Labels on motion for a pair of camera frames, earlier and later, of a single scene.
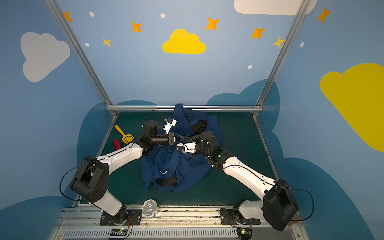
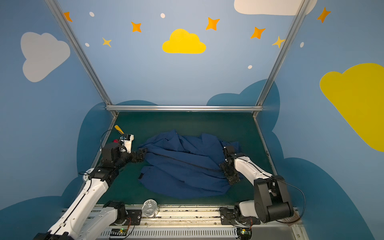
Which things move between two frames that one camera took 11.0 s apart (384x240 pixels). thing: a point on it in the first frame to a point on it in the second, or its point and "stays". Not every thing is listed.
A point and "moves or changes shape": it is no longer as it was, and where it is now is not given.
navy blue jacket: [165, 166] moves or changes shape
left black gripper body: [171, 138] to [139, 155]
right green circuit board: [244, 233] stays
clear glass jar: [149, 208] stays
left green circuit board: [118, 233] stays
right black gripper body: [197, 139] to [231, 174]
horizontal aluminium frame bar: [191, 108] stays
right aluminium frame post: [303, 6] stays
